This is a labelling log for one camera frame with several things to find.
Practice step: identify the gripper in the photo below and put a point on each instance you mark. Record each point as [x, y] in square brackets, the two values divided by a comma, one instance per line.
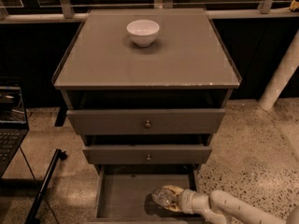
[186, 201]

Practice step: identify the clear plastic water bottle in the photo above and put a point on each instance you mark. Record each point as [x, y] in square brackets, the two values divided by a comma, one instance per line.
[163, 196]

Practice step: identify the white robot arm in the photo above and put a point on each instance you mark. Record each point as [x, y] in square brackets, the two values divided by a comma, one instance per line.
[219, 207]

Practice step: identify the grey middle drawer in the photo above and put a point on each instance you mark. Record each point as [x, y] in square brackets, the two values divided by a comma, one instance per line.
[147, 154]

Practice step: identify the grey drawer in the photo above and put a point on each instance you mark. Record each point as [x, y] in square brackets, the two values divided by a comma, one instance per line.
[147, 154]
[124, 194]
[145, 121]

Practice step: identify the grey bottom drawer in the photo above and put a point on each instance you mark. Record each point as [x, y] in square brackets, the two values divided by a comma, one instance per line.
[124, 194]

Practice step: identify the grey top drawer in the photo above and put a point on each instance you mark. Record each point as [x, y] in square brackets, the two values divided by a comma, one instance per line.
[145, 121]

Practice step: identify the grey drawer cabinet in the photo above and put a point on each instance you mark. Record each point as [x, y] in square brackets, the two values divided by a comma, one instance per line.
[186, 67]

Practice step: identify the black stand bar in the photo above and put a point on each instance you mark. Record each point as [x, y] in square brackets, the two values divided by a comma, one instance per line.
[42, 188]

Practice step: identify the white ceramic bowl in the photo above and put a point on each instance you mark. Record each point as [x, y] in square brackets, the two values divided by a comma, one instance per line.
[143, 32]

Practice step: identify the white pillar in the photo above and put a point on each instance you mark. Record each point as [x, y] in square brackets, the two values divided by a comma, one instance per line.
[281, 77]

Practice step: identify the black laptop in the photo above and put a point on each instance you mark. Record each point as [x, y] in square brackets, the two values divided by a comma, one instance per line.
[13, 120]

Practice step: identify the metal railing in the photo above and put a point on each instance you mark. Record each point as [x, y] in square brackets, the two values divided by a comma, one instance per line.
[30, 10]

